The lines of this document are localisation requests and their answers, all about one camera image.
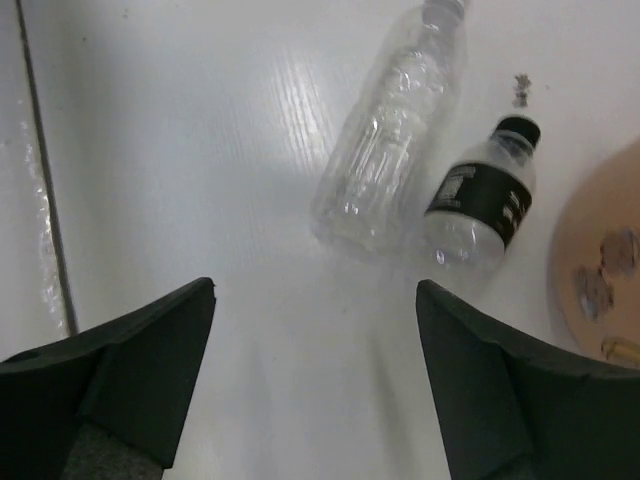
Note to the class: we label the clear bottle white cap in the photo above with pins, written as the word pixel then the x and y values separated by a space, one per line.
pixel 405 102

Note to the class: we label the black label small bottle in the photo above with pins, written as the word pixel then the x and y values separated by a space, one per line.
pixel 481 203

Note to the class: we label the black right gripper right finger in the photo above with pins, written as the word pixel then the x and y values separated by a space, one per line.
pixel 511 406

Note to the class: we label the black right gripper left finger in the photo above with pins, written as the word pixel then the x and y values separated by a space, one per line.
pixel 110 402

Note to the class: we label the orange plastic bin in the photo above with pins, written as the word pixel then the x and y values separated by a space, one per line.
pixel 594 261

